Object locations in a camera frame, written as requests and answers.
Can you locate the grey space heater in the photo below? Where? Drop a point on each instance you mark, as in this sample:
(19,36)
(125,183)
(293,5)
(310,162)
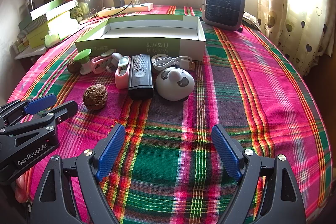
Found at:
(223,6)

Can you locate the yellow-green box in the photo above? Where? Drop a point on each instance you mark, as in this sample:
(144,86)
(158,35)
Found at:
(56,27)

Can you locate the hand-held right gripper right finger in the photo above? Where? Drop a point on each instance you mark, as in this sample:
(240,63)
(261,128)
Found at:
(226,153)

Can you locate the white power strip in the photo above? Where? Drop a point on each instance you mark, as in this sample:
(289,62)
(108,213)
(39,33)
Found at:
(131,9)

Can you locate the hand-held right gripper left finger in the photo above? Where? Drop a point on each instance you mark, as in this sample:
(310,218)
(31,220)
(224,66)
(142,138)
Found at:
(110,153)

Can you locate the heart print curtain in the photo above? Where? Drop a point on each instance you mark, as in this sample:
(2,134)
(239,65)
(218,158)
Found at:
(296,16)

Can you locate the small green carton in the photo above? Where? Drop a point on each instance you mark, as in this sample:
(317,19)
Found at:
(78,10)

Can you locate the white mushroom-shaped knob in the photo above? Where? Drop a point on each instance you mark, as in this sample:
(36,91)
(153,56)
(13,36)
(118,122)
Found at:
(116,58)

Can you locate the white plug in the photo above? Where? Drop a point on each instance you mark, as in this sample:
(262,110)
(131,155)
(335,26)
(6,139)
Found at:
(138,1)

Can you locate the dark glass jar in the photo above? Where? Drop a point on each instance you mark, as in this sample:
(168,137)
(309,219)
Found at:
(29,3)

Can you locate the black charger adapter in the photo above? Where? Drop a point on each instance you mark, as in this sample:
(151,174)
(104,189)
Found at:
(118,0)

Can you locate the white side table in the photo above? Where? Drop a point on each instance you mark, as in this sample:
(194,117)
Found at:
(29,53)

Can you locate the green topped white knob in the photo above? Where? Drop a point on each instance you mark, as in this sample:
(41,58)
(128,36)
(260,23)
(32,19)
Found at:
(83,54)

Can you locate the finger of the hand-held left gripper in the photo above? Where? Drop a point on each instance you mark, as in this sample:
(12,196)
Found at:
(39,103)
(63,109)

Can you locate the white round container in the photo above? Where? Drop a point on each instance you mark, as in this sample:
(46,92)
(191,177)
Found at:
(159,57)

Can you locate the brown wrinkled walnut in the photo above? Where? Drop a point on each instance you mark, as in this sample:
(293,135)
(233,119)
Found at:
(72,67)
(94,96)

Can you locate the black rectangular flashlight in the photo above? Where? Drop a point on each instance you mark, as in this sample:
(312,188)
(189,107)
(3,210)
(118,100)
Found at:
(140,77)

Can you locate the pink clip with mint pad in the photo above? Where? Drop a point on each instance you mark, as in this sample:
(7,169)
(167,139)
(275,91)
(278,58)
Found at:
(98,64)
(122,77)

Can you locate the white panda-shaped gadget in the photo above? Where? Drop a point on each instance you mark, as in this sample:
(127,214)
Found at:
(170,85)

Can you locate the pink green plaid blanket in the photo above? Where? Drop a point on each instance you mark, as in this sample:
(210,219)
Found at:
(249,95)

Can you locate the green white cardboard box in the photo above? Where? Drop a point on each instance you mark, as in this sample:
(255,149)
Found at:
(126,45)

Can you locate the pale green tissue pack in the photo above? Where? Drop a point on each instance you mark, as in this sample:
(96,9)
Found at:
(52,39)

